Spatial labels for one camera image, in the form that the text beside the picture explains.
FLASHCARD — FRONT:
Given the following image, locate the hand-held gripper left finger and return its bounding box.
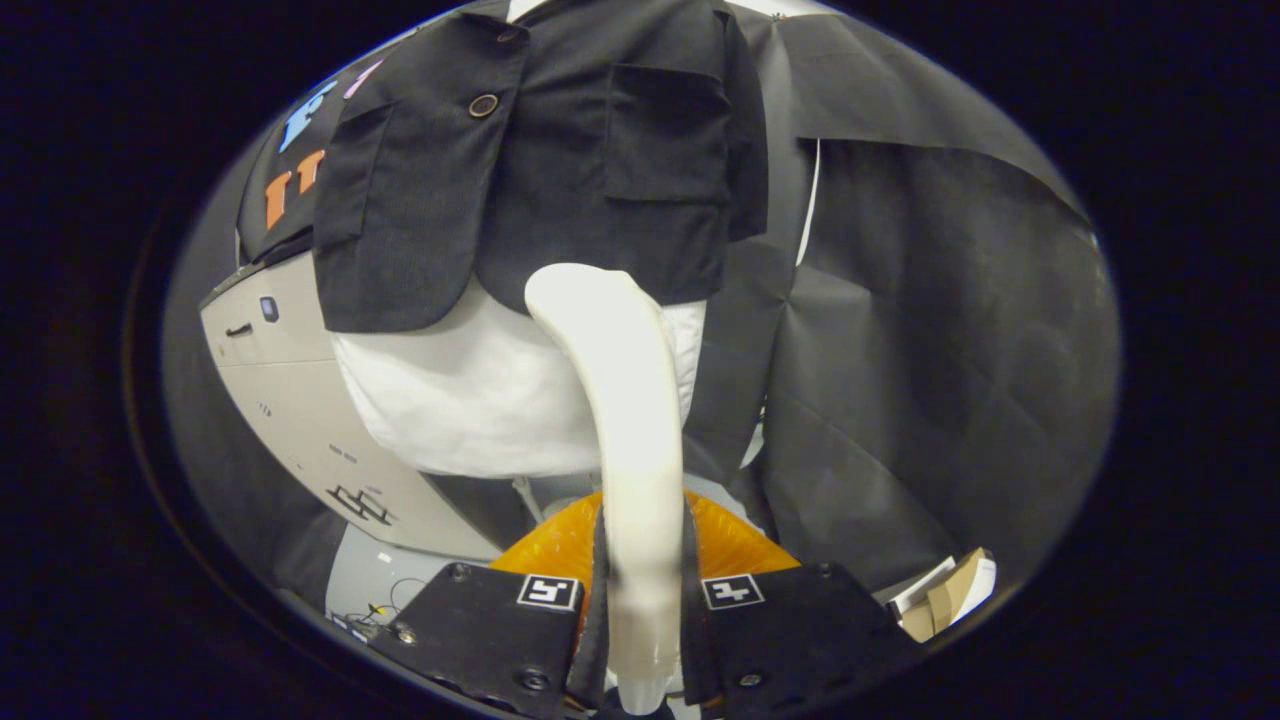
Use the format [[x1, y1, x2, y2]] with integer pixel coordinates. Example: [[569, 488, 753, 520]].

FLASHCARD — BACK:
[[365, 490, 609, 720]]

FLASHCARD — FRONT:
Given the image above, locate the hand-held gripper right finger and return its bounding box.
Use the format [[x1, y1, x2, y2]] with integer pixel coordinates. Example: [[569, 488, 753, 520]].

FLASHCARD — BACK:
[[680, 490, 926, 720]]

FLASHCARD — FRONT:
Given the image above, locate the white garment steamer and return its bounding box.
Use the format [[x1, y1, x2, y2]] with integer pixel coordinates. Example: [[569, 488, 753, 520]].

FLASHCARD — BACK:
[[524, 263, 701, 716]]

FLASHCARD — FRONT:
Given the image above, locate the black jacket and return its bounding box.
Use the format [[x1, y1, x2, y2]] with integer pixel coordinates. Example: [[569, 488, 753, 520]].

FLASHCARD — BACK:
[[313, 0, 769, 334]]

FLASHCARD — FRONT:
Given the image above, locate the cardboard box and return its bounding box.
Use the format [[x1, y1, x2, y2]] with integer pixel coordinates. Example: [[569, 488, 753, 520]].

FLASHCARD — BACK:
[[898, 548, 991, 643]]

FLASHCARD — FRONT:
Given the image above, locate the white mannequin torso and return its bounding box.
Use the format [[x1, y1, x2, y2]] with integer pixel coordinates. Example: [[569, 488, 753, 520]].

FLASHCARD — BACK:
[[330, 275, 709, 479]]

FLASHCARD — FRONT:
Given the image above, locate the black backdrop cloth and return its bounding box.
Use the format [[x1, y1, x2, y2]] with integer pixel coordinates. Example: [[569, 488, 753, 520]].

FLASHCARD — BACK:
[[165, 0, 1121, 601]]

